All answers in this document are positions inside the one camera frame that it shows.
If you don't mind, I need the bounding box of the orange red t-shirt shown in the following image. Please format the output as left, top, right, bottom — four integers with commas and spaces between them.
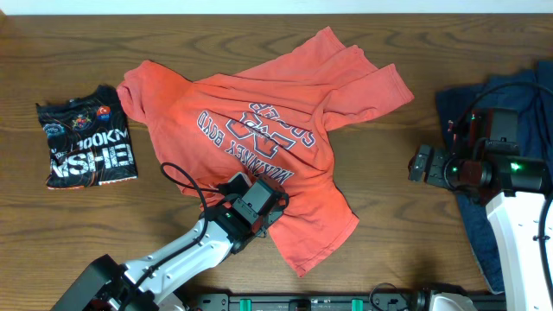
117, 28, 413, 276

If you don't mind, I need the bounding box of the black printed folded shirt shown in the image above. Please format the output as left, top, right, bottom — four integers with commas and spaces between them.
36, 85, 138, 189

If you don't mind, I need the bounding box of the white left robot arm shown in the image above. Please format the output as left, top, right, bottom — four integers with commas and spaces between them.
52, 193, 289, 310

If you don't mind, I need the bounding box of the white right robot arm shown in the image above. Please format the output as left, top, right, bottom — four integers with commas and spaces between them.
408, 145, 552, 310

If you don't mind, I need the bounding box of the dark blue denim garment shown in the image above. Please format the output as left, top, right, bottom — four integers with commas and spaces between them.
435, 60, 552, 294

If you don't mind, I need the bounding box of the black coiled base cable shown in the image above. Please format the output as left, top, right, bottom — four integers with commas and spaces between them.
368, 282, 411, 311

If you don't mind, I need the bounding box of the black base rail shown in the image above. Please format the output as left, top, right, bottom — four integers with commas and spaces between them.
189, 292, 506, 311

